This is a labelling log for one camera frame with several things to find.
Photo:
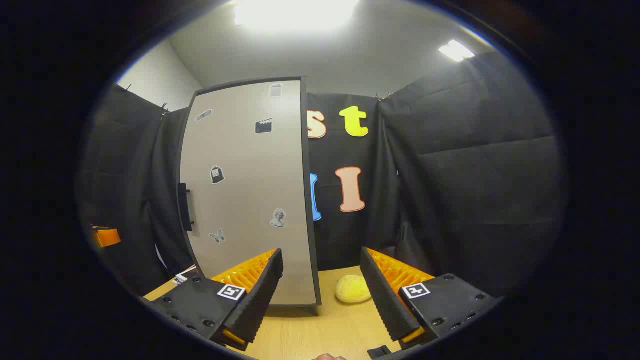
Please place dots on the dark grey cabinet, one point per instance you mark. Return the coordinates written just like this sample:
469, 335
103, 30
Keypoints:
315, 275

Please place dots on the yellow round sponge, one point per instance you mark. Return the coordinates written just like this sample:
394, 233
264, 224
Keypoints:
352, 290

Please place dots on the portrait cover book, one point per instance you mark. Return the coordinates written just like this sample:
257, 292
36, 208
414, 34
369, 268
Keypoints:
187, 272

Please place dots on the grey cabinet door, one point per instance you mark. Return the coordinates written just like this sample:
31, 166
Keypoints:
250, 175

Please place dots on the large ceiling light panel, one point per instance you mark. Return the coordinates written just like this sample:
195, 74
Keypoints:
295, 12

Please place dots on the white blue book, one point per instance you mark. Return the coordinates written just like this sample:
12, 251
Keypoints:
180, 281

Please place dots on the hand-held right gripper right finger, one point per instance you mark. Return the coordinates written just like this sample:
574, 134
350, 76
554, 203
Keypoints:
382, 300

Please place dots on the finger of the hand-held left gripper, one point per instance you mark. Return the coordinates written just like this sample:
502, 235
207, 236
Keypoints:
107, 237

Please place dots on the small ceiling light panel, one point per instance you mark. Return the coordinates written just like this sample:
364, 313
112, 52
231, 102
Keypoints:
456, 50

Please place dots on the black backdrop cloth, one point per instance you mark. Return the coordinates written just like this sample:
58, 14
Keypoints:
450, 175

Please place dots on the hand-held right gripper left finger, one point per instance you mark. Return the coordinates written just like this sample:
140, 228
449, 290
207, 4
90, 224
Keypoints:
262, 295

